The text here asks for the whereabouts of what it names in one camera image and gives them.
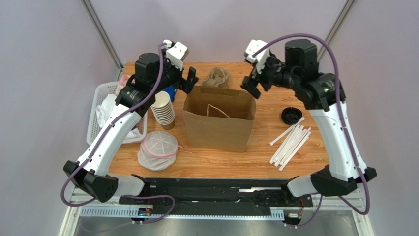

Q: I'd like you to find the brown paper bag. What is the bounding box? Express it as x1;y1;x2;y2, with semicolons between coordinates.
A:
183;86;256;152

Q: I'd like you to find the bundle of white straws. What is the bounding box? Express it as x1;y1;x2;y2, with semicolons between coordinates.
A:
269;117;311;171

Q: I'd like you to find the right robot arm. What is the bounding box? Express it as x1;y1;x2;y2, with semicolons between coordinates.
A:
241;39;377;198

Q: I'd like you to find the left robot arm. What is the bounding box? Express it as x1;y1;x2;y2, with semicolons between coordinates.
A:
63;50;198;203

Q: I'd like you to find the blue folded cloth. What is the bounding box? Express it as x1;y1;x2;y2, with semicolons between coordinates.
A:
164;86;178;102

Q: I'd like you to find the cardboard cup carrier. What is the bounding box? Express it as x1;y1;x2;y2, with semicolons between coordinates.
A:
200;67;230;89

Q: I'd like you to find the stack of paper cups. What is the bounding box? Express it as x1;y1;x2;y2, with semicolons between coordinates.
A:
151;91;176;130

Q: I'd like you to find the stack of black lids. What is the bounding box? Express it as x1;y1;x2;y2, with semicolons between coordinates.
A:
280;107;302;125

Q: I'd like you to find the pink cloth bag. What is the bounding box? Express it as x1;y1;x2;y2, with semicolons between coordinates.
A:
115;74;131;96

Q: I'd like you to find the white mesh food cover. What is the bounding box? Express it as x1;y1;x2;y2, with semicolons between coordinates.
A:
137;131;192;171

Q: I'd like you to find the white plastic basket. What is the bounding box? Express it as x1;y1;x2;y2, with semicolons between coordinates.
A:
86;82;148;145

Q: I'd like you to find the white crumpled cloth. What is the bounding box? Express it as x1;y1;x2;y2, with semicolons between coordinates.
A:
95;94;141;140

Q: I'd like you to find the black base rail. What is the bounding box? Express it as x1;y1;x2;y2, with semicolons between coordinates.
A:
119;177;313;216

